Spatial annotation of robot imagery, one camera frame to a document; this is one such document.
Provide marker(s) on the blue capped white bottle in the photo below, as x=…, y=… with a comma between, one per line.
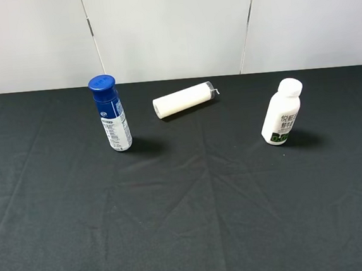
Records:
x=111, y=112

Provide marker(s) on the black tablecloth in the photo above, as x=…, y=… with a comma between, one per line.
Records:
x=200, y=191

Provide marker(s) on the white cylinder tube lying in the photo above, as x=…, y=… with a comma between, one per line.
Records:
x=184, y=99

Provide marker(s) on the white milk bottle green label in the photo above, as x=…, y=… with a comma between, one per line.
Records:
x=282, y=111

